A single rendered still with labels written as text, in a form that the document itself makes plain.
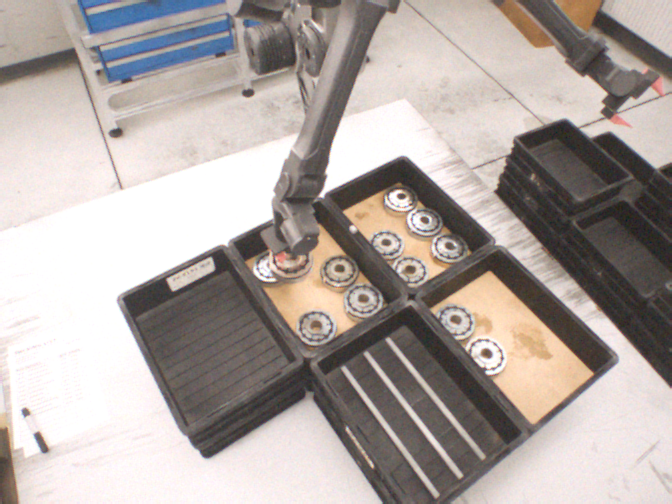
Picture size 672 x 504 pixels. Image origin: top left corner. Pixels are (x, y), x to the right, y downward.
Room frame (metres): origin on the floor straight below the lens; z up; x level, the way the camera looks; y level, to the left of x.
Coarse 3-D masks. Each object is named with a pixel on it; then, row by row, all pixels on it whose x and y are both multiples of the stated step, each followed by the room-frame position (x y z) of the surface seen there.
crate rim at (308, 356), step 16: (272, 224) 0.85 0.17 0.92; (240, 256) 0.74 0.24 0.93; (368, 256) 0.75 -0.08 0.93; (384, 272) 0.70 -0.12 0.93; (256, 288) 0.64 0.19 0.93; (400, 288) 0.65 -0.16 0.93; (272, 304) 0.60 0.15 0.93; (368, 320) 0.56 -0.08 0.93; (336, 336) 0.52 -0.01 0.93; (304, 352) 0.48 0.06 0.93; (320, 352) 0.48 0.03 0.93
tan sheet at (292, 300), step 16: (320, 240) 0.87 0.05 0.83; (256, 256) 0.81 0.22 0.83; (320, 256) 0.81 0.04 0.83; (288, 288) 0.71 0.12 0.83; (304, 288) 0.71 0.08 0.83; (320, 288) 0.71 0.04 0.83; (288, 304) 0.66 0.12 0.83; (304, 304) 0.66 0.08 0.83; (320, 304) 0.66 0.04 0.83; (336, 304) 0.66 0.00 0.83; (384, 304) 0.67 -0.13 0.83; (288, 320) 0.61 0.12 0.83; (336, 320) 0.61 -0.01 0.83; (352, 320) 0.62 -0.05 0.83
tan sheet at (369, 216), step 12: (384, 192) 1.06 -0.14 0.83; (360, 204) 1.01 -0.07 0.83; (372, 204) 1.01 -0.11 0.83; (420, 204) 1.02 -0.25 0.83; (348, 216) 0.96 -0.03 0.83; (360, 216) 0.96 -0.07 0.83; (372, 216) 0.96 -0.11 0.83; (384, 216) 0.97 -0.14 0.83; (360, 228) 0.92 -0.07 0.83; (372, 228) 0.92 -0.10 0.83; (384, 228) 0.92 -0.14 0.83; (396, 228) 0.92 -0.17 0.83; (444, 228) 0.93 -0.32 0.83; (408, 240) 0.88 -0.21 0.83; (408, 252) 0.84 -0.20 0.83; (420, 252) 0.84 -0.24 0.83; (468, 252) 0.84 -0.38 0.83; (432, 264) 0.80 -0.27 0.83; (432, 276) 0.76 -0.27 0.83
